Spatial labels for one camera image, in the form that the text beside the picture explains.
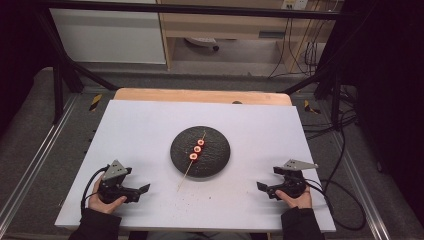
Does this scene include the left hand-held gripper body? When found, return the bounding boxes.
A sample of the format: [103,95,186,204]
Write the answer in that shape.
[97,159,141,205]

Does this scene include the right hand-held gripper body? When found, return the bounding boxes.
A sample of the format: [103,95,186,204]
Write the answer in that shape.
[272,158,320,201]

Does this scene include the thin bamboo skewer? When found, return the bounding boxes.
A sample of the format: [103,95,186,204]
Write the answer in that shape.
[176,130,207,193]

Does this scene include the round black plate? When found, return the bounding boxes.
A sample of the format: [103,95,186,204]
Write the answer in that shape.
[169,125,232,179]

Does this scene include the person's right hand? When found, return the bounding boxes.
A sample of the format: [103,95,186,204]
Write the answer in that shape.
[275,185,313,210]

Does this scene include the person's left hand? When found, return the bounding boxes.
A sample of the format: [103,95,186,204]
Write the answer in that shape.
[87,172,128,215]

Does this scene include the wooden table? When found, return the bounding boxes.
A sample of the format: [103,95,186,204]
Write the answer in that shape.
[113,87,293,107]

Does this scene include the white cabinet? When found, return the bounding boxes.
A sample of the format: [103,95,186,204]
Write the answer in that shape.
[49,7,167,65]

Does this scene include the black curtain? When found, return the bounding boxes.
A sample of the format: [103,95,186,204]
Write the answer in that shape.
[0,0,56,138]
[339,0,424,219]

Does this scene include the white device with black wheel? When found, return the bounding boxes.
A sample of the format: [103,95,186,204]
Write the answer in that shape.
[184,36,221,52]

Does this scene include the light wooden desk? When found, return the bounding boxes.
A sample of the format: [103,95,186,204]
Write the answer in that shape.
[156,0,338,72]

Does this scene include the white power socket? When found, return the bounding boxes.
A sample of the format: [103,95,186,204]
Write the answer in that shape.
[281,0,310,11]

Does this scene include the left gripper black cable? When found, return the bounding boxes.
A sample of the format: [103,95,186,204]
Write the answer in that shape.
[80,164,111,215]

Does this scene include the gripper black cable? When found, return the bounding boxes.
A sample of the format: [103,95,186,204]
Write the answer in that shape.
[304,126,367,232]
[80,164,111,215]

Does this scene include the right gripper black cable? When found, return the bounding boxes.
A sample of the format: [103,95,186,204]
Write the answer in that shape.
[304,126,367,232]

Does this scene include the black floor cables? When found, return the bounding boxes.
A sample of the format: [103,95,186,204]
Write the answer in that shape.
[301,84,358,141]

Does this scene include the aluminium floor rail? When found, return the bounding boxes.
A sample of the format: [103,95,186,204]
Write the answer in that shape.
[0,94,80,228]
[332,132,392,240]

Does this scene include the bundle of hanging black cables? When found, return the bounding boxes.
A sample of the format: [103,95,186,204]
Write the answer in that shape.
[267,9,323,80]

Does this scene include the black metal frame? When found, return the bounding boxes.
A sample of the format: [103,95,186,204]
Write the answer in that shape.
[34,0,345,132]

